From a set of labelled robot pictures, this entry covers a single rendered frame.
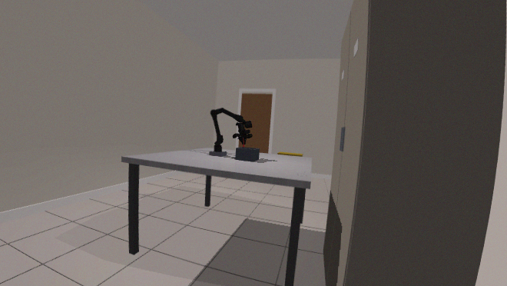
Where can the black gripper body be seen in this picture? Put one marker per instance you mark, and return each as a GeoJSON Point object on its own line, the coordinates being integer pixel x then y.
{"type": "Point", "coordinates": [244, 135]}

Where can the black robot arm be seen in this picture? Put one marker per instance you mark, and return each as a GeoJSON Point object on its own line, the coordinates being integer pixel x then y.
{"type": "Point", "coordinates": [239, 118]}

